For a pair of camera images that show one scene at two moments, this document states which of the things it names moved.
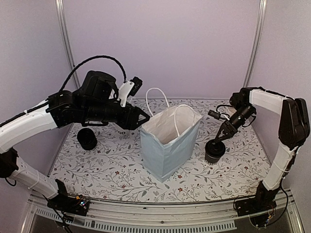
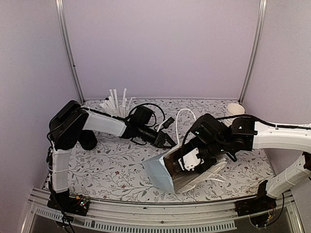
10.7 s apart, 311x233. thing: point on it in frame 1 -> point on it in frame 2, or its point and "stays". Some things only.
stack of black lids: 87,139 stays
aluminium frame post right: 257,42 stays
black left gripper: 129,121 -> 161,139
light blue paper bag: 167,138 -> 157,170
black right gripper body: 231,127 -> 202,168
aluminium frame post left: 63,23 stays
